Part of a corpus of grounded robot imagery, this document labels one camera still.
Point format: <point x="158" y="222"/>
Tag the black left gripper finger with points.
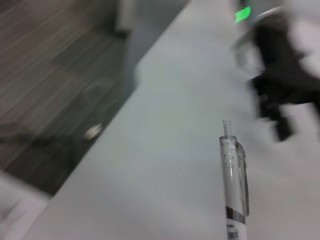
<point x="276" y="117"/>

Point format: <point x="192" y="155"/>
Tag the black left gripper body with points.
<point x="285" y="75"/>

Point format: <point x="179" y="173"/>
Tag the silver white pen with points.
<point x="235" y="187"/>

